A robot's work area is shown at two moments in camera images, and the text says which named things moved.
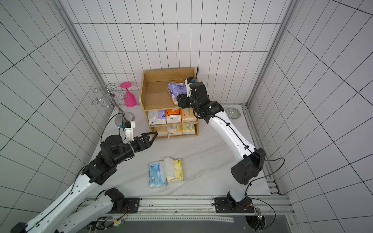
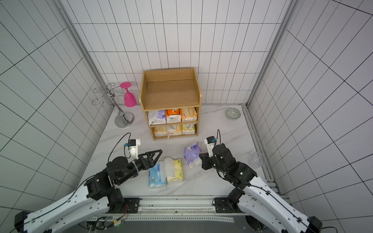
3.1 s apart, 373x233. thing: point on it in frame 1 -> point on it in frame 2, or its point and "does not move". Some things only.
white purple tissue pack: (157, 117) does not move
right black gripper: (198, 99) -> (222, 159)
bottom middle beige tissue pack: (174, 130) does not move
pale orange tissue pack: (187, 115) does not move
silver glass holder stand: (106, 95) does not move
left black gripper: (146, 143) -> (146, 165)
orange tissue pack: (173, 116) does not move
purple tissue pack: (176, 89) -> (192, 155)
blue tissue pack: (155, 180) does not move
